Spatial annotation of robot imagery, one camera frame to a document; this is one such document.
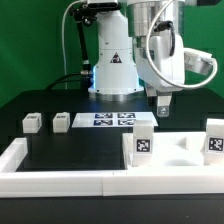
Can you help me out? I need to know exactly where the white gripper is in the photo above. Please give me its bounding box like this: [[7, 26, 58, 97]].
[[133, 33, 214, 117]]

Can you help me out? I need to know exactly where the white square table top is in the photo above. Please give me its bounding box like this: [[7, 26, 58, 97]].
[[122, 132, 206, 169]]

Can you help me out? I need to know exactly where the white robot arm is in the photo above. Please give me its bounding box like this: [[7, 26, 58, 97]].
[[87, 0, 218, 117]]

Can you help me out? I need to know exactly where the white marker sheet with tags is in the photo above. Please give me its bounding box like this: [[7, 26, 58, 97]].
[[72, 112, 158, 128]]

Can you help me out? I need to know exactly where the white U-shaped fence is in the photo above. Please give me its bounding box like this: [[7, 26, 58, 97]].
[[0, 138, 224, 198]]

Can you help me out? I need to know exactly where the black cable bundle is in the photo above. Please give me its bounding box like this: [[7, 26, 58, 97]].
[[45, 73, 93, 91]]

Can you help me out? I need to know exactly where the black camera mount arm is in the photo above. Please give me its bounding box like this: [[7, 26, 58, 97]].
[[69, 3, 97, 74]]

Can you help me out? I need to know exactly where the white cable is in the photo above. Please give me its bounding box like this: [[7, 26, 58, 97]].
[[61, 0, 84, 90]]

